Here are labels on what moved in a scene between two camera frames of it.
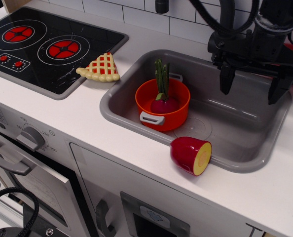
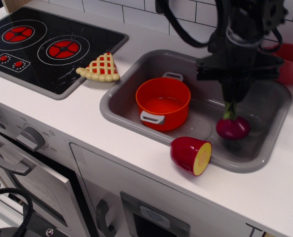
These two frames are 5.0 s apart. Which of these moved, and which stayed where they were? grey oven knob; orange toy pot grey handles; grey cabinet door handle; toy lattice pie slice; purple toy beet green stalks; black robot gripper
Moved: purple toy beet green stalks; black robot gripper
Stayed: toy lattice pie slice; orange toy pot grey handles; grey oven knob; grey cabinet door handle
